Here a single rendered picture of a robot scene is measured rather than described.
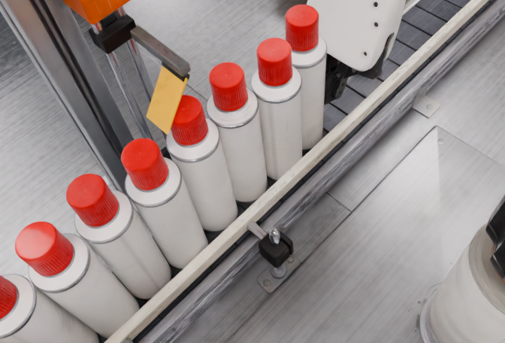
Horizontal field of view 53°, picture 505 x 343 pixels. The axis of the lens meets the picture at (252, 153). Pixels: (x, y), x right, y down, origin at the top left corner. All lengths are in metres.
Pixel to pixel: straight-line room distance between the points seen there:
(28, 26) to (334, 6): 0.30
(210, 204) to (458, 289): 0.26
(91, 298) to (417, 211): 0.37
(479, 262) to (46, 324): 0.35
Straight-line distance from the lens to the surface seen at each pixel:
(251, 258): 0.64
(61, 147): 0.81
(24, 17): 0.47
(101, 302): 0.50
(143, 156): 0.43
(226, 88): 0.46
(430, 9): 0.85
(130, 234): 0.47
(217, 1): 0.94
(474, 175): 0.67
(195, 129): 0.45
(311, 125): 0.61
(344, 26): 0.57
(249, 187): 0.59
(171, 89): 0.44
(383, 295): 0.58
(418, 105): 0.78
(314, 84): 0.56
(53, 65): 0.51
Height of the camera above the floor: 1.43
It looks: 56 degrees down
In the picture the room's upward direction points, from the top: 9 degrees counter-clockwise
